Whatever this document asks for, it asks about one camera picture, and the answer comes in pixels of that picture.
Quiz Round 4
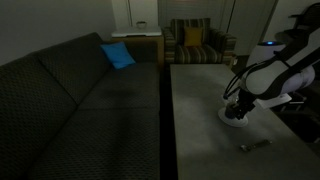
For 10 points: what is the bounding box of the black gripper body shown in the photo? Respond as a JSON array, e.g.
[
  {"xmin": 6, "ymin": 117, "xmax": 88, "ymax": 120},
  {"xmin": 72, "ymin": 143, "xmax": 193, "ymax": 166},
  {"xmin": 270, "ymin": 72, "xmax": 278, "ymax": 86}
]
[{"xmin": 234, "ymin": 87, "xmax": 260, "ymax": 116}]

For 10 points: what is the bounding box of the blue mug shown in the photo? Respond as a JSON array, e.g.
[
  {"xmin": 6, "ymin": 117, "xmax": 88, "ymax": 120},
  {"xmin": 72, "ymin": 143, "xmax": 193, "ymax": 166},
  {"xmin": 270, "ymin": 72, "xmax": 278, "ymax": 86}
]
[{"xmin": 224, "ymin": 107, "xmax": 238, "ymax": 121}]

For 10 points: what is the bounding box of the white round plate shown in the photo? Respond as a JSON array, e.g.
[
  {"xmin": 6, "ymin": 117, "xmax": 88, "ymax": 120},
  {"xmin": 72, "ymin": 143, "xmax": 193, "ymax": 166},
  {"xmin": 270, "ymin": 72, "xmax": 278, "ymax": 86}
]
[{"xmin": 217, "ymin": 107, "xmax": 249, "ymax": 129}]

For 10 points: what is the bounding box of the metal spoon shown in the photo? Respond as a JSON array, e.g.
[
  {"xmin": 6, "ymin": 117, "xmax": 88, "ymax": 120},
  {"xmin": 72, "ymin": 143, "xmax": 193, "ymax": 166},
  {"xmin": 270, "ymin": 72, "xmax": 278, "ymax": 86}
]
[{"xmin": 239, "ymin": 139, "xmax": 273, "ymax": 153}]

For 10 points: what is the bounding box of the striped armchair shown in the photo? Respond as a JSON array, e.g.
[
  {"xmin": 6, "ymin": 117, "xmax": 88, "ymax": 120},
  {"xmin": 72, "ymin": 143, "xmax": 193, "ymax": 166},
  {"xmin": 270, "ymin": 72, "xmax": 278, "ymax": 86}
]
[{"xmin": 162, "ymin": 17, "xmax": 238, "ymax": 67}]

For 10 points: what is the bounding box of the yellow cushion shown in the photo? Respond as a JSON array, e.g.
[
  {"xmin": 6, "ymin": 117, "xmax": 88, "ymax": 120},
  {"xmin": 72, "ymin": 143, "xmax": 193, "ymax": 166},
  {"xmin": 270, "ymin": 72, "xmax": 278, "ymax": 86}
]
[{"xmin": 183, "ymin": 26, "xmax": 204, "ymax": 47}]

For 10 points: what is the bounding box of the black office chair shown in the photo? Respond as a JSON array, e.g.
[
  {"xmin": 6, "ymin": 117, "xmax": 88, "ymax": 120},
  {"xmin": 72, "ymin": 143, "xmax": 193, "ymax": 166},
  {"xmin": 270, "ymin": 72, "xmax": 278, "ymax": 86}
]
[{"xmin": 288, "ymin": 2, "xmax": 320, "ymax": 34}]

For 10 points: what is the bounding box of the wooden side table white top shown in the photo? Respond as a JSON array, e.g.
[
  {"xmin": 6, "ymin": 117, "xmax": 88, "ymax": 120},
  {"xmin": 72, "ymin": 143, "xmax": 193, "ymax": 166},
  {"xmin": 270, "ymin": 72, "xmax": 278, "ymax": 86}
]
[{"xmin": 110, "ymin": 25, "xmax": 165, "ymax": 68}]

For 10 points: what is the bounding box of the small bowl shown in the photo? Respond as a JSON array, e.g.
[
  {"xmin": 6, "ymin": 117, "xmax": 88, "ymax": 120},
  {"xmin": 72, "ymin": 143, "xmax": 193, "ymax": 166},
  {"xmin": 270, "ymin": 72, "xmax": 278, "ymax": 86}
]
[{"xmin": 135, "ymin": 20, "xmax": 148, "ymax": 30}]

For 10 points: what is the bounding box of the blue throw pillow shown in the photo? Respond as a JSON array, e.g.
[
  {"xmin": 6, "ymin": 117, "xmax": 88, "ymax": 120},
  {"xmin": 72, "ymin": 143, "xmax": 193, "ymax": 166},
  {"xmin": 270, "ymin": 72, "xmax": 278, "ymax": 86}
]
[{"xmin": 99, "ymin": 41, "xmax": 137, "ymax": 70}]

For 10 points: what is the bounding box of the dark patterned fabric sofa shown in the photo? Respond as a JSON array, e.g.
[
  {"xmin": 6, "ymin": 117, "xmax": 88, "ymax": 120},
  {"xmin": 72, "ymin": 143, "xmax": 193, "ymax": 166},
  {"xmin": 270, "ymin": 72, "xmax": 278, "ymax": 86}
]
[{"xmin": 0, "ymin": 32, "xmax": 164, "ymax": 180}]

